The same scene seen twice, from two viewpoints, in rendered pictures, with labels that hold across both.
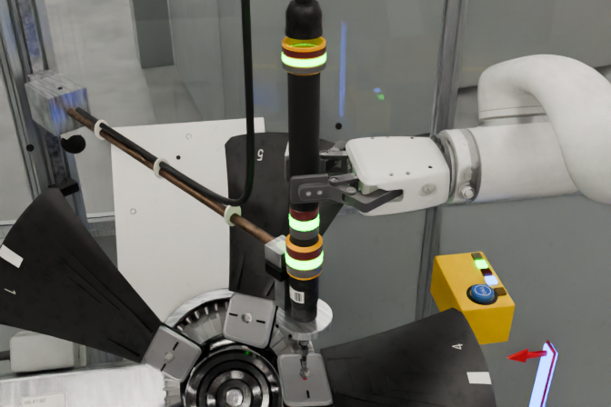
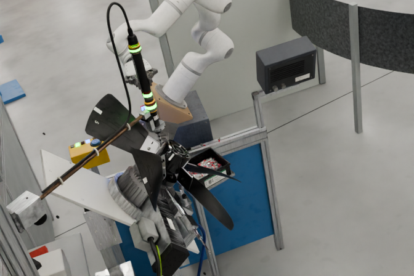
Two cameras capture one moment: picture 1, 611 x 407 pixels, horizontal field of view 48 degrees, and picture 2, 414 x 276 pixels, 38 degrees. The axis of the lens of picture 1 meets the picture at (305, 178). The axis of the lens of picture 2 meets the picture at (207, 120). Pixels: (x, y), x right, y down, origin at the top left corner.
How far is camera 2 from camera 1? 2.16 m
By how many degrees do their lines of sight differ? 75
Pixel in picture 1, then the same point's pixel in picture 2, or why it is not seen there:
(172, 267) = (103, 199)
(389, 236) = not seen: hidden behind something
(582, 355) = not seen: hidden behind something
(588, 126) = (154, 22)
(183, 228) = (87, 190)
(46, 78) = (12, 209)
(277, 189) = (111, 121)
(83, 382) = (162, 212)
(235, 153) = (92, 130)
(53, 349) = (149, 222)
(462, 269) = (80, 149)
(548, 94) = (142, 25)
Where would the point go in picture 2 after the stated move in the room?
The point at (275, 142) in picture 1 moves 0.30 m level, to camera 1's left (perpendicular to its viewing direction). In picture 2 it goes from (94, 115) to (94, 163)
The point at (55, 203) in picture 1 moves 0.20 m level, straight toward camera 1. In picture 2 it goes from (135, 151) to (185, 125)
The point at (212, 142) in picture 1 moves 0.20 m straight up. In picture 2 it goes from (52, 166) to (34, 121)
